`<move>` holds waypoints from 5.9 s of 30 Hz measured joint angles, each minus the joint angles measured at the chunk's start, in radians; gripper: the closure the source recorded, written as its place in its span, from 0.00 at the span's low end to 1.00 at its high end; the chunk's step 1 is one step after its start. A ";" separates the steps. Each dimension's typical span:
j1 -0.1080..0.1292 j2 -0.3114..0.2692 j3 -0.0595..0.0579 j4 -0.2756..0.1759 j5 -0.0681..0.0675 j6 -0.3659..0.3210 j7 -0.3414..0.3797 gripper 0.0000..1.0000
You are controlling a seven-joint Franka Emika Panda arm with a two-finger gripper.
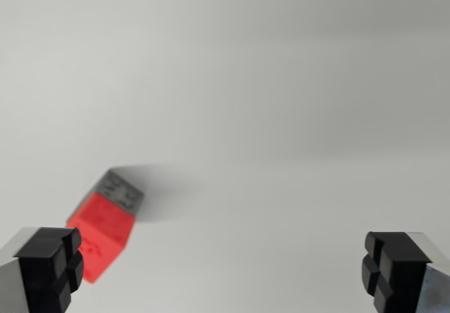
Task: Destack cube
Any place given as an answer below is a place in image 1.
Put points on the black-tipped silver gripper right finger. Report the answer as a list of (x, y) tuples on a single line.
[(400, 271)]

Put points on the black-tipped silver gripper left finger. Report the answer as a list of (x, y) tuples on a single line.
[(38, 267)]

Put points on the red dice cube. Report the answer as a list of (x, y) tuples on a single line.
[(105, 232)]

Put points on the grey dice cube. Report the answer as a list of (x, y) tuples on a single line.
[(121, 190)]

